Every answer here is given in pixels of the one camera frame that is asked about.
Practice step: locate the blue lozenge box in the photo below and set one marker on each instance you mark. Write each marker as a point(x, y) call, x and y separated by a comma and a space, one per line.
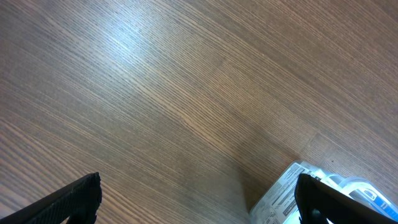
point(378, 202)

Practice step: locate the white medicine box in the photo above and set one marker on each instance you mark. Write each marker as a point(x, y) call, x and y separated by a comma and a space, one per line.
point(278, 205)

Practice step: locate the clear plastic container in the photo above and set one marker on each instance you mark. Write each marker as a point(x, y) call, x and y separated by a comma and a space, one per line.
point(347, 186)

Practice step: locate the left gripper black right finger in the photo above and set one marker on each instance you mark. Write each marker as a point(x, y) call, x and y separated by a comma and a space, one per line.
point(320, 204)

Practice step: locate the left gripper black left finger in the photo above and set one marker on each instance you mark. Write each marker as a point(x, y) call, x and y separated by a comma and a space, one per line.
point(75, 203)

